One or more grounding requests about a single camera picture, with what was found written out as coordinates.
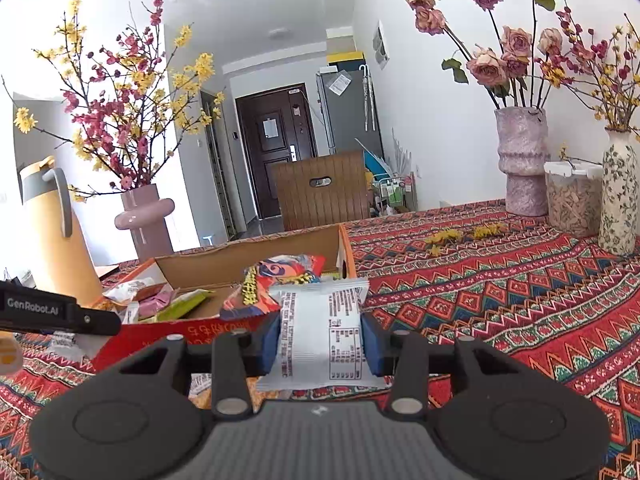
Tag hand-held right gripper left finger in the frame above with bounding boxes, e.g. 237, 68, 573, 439
117, 312, 282, 422

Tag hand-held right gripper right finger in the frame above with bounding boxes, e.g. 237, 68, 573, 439
360, 314, 521, 422

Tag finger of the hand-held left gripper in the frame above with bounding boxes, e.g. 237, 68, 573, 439
75, 304, 122, 337

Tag white snack packet printed back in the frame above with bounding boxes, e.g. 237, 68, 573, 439
255, 280, 393, 392

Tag pink snack packet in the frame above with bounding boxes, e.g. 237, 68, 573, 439
137, 284, 174, 319

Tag orange cartoon snack packet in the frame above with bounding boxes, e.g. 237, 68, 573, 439
219, 254, 327, 322

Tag green snack packet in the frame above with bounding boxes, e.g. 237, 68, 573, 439
155, 290, 211, 322

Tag red cardboard box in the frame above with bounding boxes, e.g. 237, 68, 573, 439
87, 224, 358, 373

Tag person's left hand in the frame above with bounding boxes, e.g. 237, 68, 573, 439
0, 337, 22, 377

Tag yellow thermos jug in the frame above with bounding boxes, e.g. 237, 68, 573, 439
19, 156, 104, 307

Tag fallen yellow flowers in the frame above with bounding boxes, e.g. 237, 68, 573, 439
425, 222, 509, 257

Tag red patterned tablecloth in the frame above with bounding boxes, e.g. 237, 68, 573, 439
0, 199, 640, 480

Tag small storage rack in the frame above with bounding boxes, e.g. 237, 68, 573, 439
372, 172, 419, 217

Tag wooden chair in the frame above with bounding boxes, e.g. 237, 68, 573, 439
270, 150, 374, 233

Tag dark brown door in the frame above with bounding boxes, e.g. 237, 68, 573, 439
235, 85, 319, 221

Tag white dried grass bunch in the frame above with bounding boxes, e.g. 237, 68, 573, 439
390, 130, 414, 177

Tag grey refrigerator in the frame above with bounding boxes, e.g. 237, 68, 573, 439
316, 67, 384, 157

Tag purple textured vase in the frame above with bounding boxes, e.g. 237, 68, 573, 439
494, 106, 550, 217

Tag clear seed container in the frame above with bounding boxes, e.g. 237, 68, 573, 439
544, 161, 605, 239

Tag white umbrella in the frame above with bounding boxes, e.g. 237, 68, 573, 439
362, 64, 374, 132

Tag yellow and blue box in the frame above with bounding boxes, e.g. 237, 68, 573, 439
326, 51, 366, 74

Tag floral patterned vase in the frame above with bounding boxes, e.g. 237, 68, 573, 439
598, 127, 640, 256

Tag dried pink roses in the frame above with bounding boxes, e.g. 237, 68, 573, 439
404, 0, 591, 111

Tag pink ring-shaped vase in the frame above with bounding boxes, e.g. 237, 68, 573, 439
114, 184, 176, 264

